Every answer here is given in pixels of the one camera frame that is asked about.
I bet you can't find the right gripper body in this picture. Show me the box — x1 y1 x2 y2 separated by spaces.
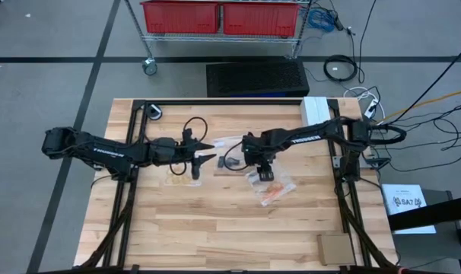
253 129 281 182

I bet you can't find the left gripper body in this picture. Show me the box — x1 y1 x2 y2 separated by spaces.
176 129 202 180

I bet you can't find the yellow rubber bands pile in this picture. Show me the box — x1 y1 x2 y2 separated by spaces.
168 173 192 186

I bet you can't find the orange rubber bands pile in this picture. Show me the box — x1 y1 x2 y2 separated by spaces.
261 182 287 201

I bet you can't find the white cardboard box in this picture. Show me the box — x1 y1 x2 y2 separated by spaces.
299 96 333 127

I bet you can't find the black floor mat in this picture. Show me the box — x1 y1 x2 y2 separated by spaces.
205 59 310 98

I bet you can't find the grey cart caster wheel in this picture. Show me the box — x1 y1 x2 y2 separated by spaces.
141 57 158 76

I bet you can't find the white power strip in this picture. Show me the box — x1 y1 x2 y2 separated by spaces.
363 97 380 119

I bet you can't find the small brown cardboard box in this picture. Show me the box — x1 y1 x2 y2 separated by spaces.
316 233 356 266

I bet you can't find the red plastic bin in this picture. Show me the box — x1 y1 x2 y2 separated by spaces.
221 2 300 38
140 1 221 34

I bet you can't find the black power adapter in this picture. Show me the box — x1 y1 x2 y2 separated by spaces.
329 9 356 37

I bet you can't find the white printed booklet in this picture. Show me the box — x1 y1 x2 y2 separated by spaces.
380 183 437 235

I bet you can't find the black beam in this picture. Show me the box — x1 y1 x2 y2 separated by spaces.
388 193 461 232

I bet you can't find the grey side cart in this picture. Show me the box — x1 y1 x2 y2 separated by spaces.
389 189 461 274

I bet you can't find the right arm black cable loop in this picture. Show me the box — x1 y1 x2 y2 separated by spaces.
222 140 250 172

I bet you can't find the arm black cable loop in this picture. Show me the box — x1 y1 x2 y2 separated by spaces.
222 140 250 172
183 116 210 144

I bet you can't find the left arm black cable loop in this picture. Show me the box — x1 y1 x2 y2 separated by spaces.
183 116 210 144

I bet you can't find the coiled black cable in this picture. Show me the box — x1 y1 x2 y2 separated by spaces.
323 54 359 83

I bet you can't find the white cable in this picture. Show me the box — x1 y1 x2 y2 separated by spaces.
343 86 386 121

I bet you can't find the chrome wire shelving cart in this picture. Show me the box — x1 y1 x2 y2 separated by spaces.
123 0 314 61

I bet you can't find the thick black cable loop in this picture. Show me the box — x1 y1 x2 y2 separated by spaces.
370 123 408 146

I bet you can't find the coiled blue cable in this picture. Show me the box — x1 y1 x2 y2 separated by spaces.
306 7 337 33

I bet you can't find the long black cable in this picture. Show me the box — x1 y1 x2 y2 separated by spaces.
386 49 461 126
358 0 378 84

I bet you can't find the yellow cable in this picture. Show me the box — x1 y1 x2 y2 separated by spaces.
370 86 461 126

